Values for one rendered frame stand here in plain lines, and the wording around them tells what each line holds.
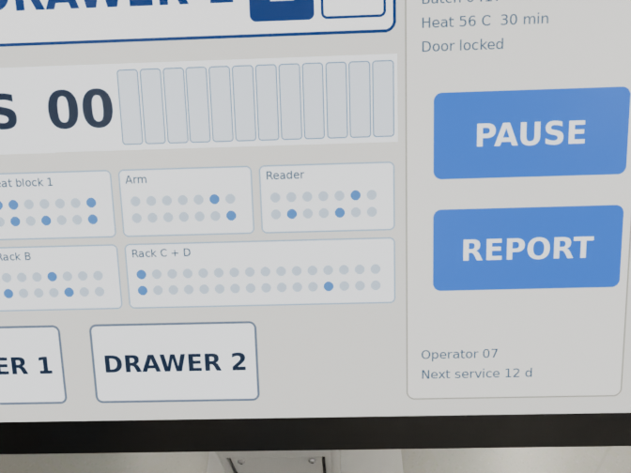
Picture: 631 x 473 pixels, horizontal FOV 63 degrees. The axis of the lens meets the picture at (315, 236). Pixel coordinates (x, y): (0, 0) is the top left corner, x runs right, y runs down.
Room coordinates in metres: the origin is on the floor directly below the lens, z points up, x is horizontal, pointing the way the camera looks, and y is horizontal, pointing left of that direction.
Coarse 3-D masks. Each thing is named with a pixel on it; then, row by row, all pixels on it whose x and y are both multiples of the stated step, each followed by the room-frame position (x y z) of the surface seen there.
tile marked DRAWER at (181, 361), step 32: (224, 320) 0.16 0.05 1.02; (256, 320) 0.15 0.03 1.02; (96, 352) 0.15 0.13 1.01; (128, 352) 0.15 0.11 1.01; (160, 352) 0.15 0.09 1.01; (192, 352) 0.15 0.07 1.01; (224, 352) 0.14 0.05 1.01; (256, 352) 0.14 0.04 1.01; (96, 384) 0.14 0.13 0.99; (128, 384) 0.14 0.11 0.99; (160, 384) 0.13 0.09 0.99; (192, 384) 0.13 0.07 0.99; (224, 384) 0.13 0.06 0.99; (256, 384) 0.13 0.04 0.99
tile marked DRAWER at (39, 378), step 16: (0, 336) 0.16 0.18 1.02; (16, 336) 0.16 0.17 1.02; (32, 336) 0.16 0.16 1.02; (48, 336) 0.16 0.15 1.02; (0, 352) 0.15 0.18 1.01; (16, 352) 0.15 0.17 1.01; (32, 352) 0.15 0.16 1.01; (48, 352) 0.15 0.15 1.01; (0, 368) 0.15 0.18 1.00; (16, 368) 0.14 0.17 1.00; (32, 368) 0.14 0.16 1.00; (48, 368) 0.14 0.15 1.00; (64, 368) 0.14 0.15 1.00; (0, 384) 0.14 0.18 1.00; (16, 384) 0.14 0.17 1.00; (32, 384) 0.14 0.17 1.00; (48, 384) 0.14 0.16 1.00; (64, 384) 0.14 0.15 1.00; (0, 400) 0.13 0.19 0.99; (16, 400) 0.13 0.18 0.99; (32, 400) 0.13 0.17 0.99; (48, 400) 0.13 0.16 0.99; (64, 400) 0.13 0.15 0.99
